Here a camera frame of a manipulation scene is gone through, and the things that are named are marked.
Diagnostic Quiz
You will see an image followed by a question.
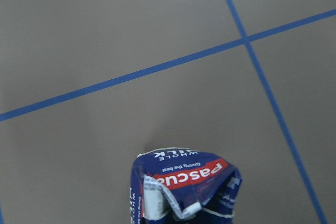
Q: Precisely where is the milk carton blue white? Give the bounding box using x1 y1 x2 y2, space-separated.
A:
130 147 243 223

